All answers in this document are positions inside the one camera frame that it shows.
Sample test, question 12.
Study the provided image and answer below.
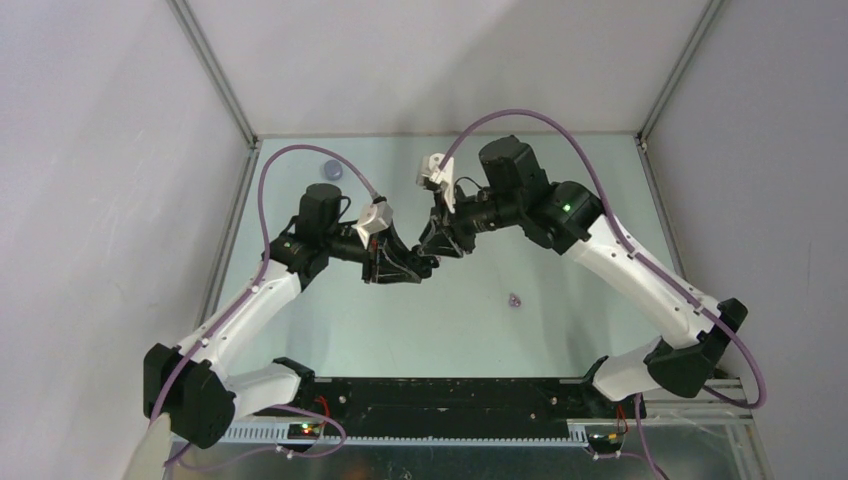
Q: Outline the purple earbud charging case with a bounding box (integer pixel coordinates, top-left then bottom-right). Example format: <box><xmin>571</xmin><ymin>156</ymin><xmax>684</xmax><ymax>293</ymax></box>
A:
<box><xmin>321</xmin><ymin>159</ymin><xmax>344</xmax><ymax>182</ymax></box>

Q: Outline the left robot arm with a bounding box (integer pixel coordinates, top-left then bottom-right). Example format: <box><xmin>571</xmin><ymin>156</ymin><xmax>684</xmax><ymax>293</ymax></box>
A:
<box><xmin>143</xmin><ymin>183</ymin><xmax>439</xmax><ymax>449</ymax></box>

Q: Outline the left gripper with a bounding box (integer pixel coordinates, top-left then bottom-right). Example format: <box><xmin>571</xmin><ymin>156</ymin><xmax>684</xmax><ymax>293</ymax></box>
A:
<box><xmin>323</xmin><ymin>219</ymin><xmax>423</xmax><ymax>286</ymax></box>

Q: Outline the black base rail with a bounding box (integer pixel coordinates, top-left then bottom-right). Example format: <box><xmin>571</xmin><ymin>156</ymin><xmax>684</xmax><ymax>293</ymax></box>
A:
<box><xmin>291</xmin><ymin>377</ymin><xmax>645</xmax><ymax>438</ymax></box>

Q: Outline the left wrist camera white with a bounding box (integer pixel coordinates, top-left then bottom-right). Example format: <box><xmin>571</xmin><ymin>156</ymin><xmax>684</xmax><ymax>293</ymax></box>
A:
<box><xmin>353</xmin><ymin>197</ymin><xmax>394</xmax><ymax>248</ymax></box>

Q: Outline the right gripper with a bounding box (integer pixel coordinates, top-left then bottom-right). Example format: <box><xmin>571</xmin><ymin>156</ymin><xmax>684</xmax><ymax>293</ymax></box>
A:
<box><xmin>418</xmin><ymin>181</ymin><xmax>524</xmax><ymax>259</ymax></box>

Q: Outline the grey slotted cable duct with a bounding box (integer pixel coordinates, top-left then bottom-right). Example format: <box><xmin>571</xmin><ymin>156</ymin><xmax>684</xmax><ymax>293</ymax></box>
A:
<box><xmin>219</xmin><ymin>422</ymin><xmax>589</xmax><ymax>447</ymax></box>

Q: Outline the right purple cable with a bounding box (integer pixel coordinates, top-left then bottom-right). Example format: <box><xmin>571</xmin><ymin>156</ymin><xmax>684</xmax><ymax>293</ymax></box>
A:
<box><xmin>438</xmin><ymin>109</ymin><xmax>770</xmax><ymax>480</ymax></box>

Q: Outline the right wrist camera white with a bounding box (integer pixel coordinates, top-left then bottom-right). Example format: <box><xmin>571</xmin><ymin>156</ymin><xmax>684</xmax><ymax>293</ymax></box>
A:
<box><xmin>415</xmin><ymin>153</ymin><xmax>456</xmax><ymax>214</ymax></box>

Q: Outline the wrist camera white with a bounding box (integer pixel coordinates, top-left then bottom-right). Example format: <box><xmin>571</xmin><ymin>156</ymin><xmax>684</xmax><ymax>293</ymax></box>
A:
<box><xmin>415</xmin><ymin>153</ymin><xmax>456</xmax><ymax>214</ymax></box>
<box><xmin>353</xmin><ymin>197</ymin><xmax>394</xmax><ymax>248</ymax></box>

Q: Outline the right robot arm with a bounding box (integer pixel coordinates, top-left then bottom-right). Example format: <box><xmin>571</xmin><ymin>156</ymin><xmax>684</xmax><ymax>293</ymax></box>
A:
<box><xmin>416</xmin><ymin>136</ymin><xmax>748</xmax><ymax>418</ymax></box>

